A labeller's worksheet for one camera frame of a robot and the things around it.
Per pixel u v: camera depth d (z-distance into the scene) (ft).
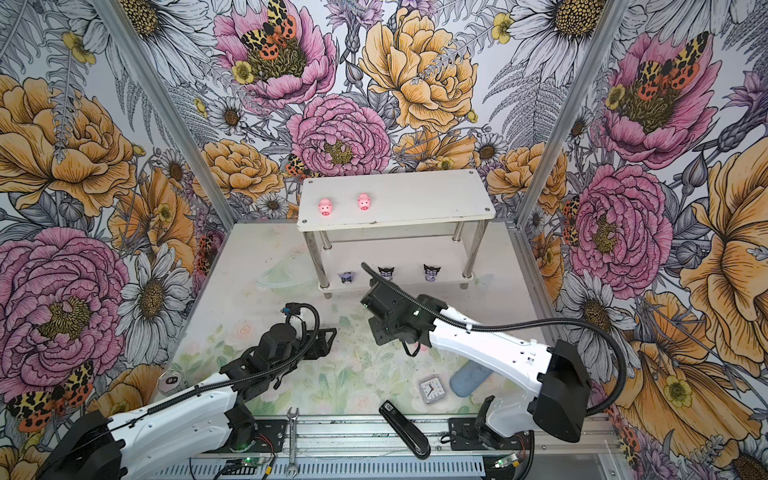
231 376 1.93
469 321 1.63
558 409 1.29
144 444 1.49
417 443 2.26
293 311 2.40
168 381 2.27
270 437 2.41
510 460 2.35
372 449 2.43
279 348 2.07
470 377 2.66
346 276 3.09
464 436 2.43
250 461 2.34
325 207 2.44
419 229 3.86
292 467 2.30
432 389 2.61
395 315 1.83
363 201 2.48
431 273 3.03
